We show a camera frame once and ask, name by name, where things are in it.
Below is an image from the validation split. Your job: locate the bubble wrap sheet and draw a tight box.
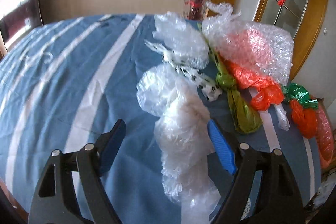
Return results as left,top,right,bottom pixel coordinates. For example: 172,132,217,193
201,2,294,85

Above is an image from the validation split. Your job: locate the glass vase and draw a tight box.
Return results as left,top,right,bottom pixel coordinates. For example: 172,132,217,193
183,0,211,21

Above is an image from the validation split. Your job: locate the green orange knotted bag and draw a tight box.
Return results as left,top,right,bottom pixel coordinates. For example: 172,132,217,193
282,83,318,139

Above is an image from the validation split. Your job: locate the orange plastic bag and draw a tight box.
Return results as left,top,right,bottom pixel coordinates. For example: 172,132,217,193
220,28,284,111

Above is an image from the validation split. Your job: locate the clear plastic bag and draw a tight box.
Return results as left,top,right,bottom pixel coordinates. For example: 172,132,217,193
137,64,221,223
153,12,209,69

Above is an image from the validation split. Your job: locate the white black spotted bag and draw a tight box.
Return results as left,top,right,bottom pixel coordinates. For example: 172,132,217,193
145,40,223,102

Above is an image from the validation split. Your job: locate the blue white striped tablecloth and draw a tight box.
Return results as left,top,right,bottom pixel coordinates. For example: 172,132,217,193
1,14,321,223

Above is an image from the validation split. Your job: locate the green plastic bag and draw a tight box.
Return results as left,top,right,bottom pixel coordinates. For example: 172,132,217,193
197,46,263,134

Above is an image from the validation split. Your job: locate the glass panel wooden door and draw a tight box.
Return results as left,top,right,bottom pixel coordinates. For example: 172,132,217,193
255,0,328,79

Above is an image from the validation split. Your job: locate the red lined trash basket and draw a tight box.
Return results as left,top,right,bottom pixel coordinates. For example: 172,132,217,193
315,99,334,169

